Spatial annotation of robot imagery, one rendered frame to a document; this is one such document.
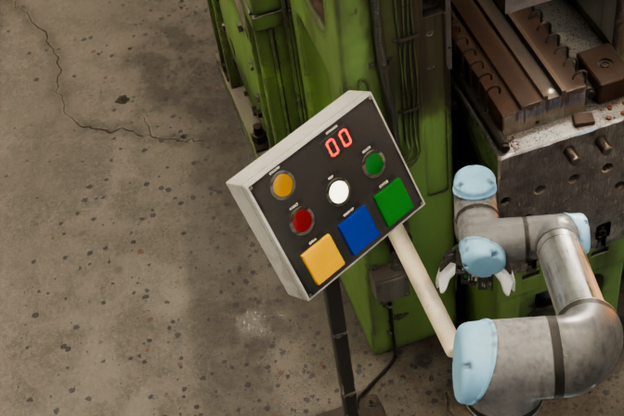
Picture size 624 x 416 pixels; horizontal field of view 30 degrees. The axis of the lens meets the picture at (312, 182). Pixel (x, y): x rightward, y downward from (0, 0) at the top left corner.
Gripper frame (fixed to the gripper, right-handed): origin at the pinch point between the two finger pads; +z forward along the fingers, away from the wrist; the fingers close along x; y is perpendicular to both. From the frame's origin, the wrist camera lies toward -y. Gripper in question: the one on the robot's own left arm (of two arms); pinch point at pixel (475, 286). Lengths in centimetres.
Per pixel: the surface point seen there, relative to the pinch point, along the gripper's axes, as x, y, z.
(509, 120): 5.8, -43.8, -2.6
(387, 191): -18.3, -15.6, -10.1
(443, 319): -7.7, -11.8, 29.2
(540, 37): 13, -68, -6
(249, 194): -42.5, -1.2, -25.0
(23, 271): -144, -67, 93
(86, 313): -120, -53, 93
